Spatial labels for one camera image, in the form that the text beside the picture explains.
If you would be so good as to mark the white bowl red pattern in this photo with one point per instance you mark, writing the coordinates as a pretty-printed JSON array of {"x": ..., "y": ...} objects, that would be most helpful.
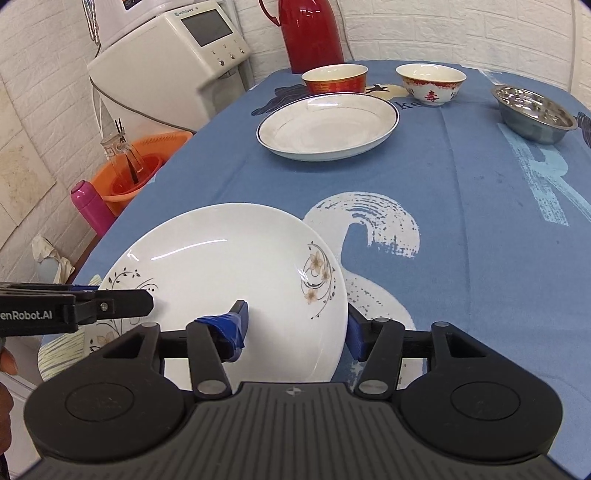
[{"x": 431, "y": 84}]

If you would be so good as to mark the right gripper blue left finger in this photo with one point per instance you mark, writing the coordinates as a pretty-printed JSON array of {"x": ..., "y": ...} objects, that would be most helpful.
[{"x": 228, "y": 331}]

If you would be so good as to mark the large white floral plate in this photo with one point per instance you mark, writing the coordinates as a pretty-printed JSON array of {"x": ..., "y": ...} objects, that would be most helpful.
[{"x": 200, "y": 262}]

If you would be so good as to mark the white plate blue rim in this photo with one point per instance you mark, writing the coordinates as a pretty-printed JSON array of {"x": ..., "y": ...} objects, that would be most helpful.
[{"x": 328, "y": 127}]

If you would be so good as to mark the orange plastic basin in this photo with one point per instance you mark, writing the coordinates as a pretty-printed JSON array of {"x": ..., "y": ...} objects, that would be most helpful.
[{"x": 155, "y": 150}]

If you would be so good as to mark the blue patterned tablecloth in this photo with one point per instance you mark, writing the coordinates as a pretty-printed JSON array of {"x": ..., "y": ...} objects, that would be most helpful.
[{"x": 455, "y": 217}]

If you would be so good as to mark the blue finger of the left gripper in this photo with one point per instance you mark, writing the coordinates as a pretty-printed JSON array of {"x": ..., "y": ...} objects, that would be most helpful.
[{"x": 120, "y": 304}]

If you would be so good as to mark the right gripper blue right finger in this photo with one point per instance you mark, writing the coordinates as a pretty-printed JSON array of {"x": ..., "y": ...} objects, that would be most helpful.
[{"x": 360, "y": 335}]

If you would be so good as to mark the white countertop appliance with screen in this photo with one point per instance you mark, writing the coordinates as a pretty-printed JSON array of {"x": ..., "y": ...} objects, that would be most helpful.
[{"x": 167, "y": 65}]

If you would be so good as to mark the glass jar in basin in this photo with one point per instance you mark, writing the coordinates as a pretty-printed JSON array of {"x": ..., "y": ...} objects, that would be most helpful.
[{"x": 122, "y": 150}]

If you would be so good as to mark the stainless steel bowl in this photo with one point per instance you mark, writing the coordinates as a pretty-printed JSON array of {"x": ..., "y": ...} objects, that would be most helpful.
[{"x": 532, "y": 115}]

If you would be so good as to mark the red thermos jug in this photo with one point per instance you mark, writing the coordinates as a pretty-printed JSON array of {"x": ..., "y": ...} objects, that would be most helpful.
[{"x": 310, "y": 33}]

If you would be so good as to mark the red bowl white inside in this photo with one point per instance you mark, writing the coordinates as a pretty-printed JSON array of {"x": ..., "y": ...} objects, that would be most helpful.
[{"x": 349, "y": 78}]

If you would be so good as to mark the person's left hand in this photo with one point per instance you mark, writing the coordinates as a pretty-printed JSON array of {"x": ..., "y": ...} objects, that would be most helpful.
[{"x": 8, "y": 366}]

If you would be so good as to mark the pink water bottle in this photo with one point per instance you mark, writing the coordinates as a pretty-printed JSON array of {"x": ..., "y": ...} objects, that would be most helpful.
[{"x": 92, "y": 207}]

